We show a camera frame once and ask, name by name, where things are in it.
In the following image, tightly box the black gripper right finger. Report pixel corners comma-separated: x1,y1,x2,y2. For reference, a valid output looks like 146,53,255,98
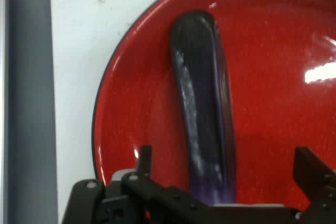
291,146,336,224

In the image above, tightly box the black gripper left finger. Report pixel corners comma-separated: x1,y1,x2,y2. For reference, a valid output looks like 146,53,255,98
121,144,212,217

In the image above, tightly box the dark purple eggplant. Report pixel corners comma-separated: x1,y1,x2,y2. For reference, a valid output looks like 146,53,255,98
169,10,238,206

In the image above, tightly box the red plate with dark rim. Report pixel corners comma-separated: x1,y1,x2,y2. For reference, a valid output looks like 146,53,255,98
91,0,336,213

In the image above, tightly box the long aluminium frame rail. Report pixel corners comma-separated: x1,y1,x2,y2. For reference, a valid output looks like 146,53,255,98
0,0,59,224

